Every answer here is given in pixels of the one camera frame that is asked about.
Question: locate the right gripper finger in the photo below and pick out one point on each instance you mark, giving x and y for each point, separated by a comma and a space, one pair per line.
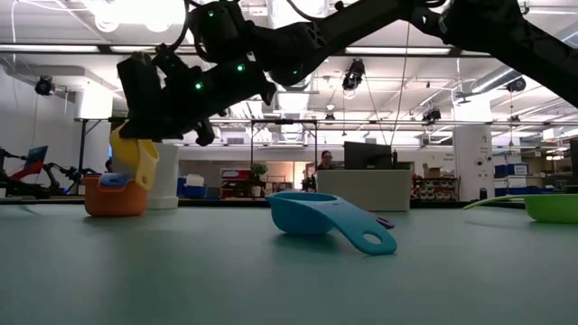
144, 128
121, 81

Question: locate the yellow measuring cup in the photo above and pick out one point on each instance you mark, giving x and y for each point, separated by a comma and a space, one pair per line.
135, 158

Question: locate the teal measuring cup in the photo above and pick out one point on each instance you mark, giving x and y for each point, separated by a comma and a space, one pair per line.
298, 216

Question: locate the purple measuring cup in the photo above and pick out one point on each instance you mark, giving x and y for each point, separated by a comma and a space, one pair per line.
386, 222

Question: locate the green measuring cup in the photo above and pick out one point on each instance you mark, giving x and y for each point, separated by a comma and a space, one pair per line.
551, 210

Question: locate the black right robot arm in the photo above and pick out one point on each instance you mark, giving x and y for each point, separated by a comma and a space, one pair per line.
361, 22

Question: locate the orange measuring cup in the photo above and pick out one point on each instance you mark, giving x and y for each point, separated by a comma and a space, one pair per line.
113, 205

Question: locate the small background potted plant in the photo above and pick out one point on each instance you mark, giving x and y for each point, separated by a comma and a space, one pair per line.
258, 173

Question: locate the person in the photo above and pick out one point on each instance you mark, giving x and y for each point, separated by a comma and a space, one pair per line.
326, 160

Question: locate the black computer monitor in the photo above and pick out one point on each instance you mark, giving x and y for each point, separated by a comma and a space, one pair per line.
368, 155

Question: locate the cardboard box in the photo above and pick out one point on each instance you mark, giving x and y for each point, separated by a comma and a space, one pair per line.
432, 171

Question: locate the white building column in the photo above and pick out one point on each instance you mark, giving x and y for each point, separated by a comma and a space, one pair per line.
473, 162

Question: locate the blue storage bins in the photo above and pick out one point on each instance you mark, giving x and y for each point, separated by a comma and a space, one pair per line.
510, 170

